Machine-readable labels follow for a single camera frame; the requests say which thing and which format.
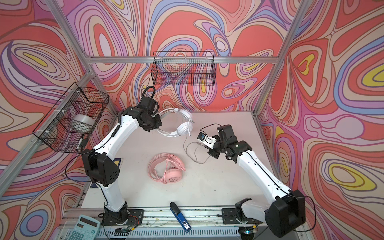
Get white headphones with grey cable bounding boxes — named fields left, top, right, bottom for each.
left=157, top=108, right=210, bottom=165

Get pink headphones with cable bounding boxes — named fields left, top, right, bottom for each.
left=148, top=153, right=186, bottom=185

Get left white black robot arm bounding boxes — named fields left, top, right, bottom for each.
left=82, top=97, right=162, bottom=225

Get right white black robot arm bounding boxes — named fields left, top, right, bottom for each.
left=198, top=125, right=306, bottom=238

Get dark blue notebook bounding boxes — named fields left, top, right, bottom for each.
left=88, top=158, right=121, bottom=187

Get white tape roll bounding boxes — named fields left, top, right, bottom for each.
left=70, top=114, right=95, bottom=134

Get blue black stapler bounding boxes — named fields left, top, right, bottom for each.
left=170, top=202, right=192, bottom=233

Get light green calculator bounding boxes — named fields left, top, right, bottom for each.
left=65, top=215, right=101, bottom=240

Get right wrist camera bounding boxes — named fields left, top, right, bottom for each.
left=197, top=132, right=217, bottom=149

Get black wire basket back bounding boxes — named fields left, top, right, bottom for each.
left=151, top=51, right=217, bottom=87

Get black wire basket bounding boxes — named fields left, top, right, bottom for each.
left=151, top=51, right=217, bottom=87
left=33, top=83, right=110, bottom=153

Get black wire basket left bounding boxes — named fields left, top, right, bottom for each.
left=33, top=83, right=110, bottom=153

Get aluminium front rail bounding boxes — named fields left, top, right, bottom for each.
left=56, top=205, right=307, bottom=240

